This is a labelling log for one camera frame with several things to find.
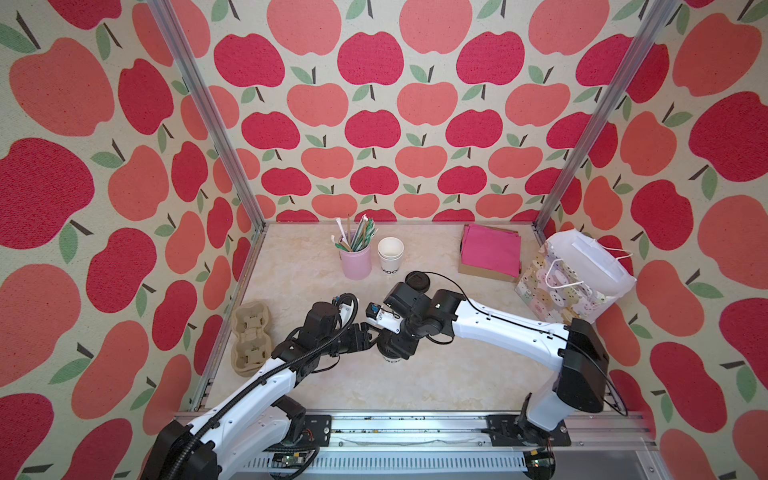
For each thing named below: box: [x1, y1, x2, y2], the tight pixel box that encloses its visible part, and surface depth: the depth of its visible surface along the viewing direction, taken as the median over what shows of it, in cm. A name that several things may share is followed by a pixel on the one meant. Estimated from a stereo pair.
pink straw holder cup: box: [339, 244, 373, 281], surface depth 107 cm
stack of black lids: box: [405, 271, 431, 293], surface depth 103 cm
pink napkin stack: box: [460, 224, 522, 278], surface depth 113 cm
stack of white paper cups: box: [378, 236, 405, 275], surface depth 102 cm
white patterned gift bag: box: [515, 228, 637, 324], surface depth 83 cm
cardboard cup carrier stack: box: [231, 301, 273, 377], surface depth 86 cm
